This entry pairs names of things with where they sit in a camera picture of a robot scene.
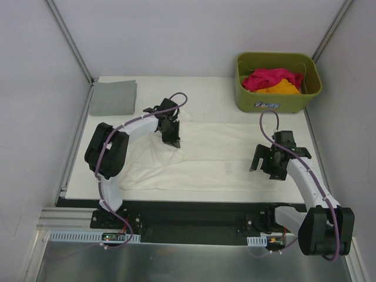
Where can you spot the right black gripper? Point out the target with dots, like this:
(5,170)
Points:
(265,160)

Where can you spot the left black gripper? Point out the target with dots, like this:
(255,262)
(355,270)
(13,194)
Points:
(170,129)

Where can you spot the cream white t shirt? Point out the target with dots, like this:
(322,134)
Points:
(213,157)

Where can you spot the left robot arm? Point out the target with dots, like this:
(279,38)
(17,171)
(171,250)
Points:
(107,149)

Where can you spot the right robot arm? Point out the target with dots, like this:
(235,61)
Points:
(327,228)

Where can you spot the olive green plastic bin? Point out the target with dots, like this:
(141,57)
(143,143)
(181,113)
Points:
(247,62)

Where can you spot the folded grey t shirt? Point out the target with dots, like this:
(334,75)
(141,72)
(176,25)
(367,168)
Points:
(113,99)

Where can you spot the orange t shirt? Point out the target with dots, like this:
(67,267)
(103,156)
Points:
(284,88)

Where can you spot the magenta pink t shirt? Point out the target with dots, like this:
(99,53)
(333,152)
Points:
(265,78)

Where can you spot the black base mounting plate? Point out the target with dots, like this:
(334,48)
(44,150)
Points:
(227,224)

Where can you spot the right white cable duct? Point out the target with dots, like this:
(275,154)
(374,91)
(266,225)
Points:
(266,241)

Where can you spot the white cable duct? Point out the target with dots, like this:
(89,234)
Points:
(266,241)
(93,237)

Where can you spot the left white cable duct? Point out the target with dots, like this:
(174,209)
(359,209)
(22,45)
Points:
(93,237)

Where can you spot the aluminium frame rail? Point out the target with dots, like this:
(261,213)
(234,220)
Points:
(65,218)

